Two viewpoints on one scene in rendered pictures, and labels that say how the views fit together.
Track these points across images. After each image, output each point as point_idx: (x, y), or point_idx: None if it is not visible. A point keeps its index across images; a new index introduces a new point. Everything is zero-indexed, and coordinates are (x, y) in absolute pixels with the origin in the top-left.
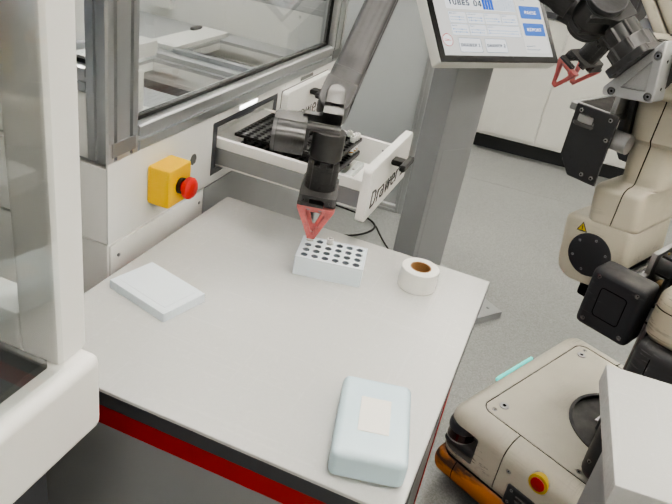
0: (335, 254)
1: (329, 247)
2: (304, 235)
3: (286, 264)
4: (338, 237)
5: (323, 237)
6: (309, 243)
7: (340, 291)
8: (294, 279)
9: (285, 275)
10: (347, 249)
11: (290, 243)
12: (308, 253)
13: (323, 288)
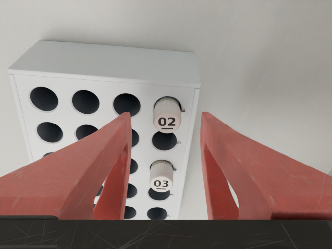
0: (103, 184)
1: (137, 169)
2: (194, 87)
3: (87, 11)
4: (316, 148)
5: (312, 110)
6: (140, 108)
7: (23, 165)
8: (8, 51)
9: (13, 18)
10: (145, 210)
11: (250, 5)
12: (56, 113)
13: (12, 130)
